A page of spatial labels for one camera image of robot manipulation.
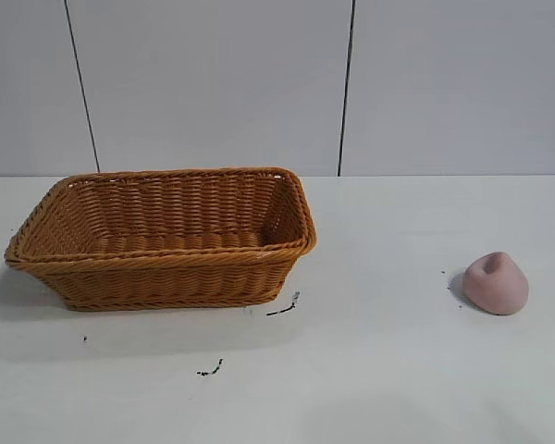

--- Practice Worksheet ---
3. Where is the pink peach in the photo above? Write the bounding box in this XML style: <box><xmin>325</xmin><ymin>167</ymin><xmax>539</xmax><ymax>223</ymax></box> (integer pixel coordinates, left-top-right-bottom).
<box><xmin>462</xmin><ymin>251</ymin><xmax>530</xmax><ymax>316</ymax></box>

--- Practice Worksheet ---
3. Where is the brown woven wicker basket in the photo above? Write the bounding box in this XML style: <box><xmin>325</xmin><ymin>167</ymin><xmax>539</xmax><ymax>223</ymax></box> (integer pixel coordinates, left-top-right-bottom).
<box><xmin>3</xmin><ymin>166</ymin><xmax>319</xmax><ymax>313</ymax></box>

